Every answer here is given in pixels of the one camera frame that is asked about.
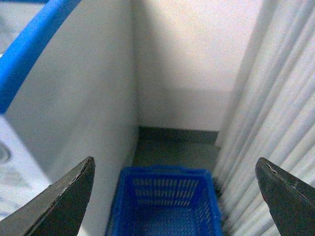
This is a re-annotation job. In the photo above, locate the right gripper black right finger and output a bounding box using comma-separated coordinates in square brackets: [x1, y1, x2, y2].
[255, 157, 315, 236]

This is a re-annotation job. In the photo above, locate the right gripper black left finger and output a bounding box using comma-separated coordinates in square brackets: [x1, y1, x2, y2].
[0, 157, 95, 236]

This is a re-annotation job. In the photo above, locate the white vertical blind curtain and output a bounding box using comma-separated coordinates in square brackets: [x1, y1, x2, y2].
[213, 0, 315, 236]

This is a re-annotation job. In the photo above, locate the blue plastic shopping basket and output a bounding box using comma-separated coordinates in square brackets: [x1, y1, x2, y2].
[105, 166, 223, 236]

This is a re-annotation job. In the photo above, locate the white chest freezer blue rim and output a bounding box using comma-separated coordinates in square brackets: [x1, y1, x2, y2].
[0, 0, 137, 236]

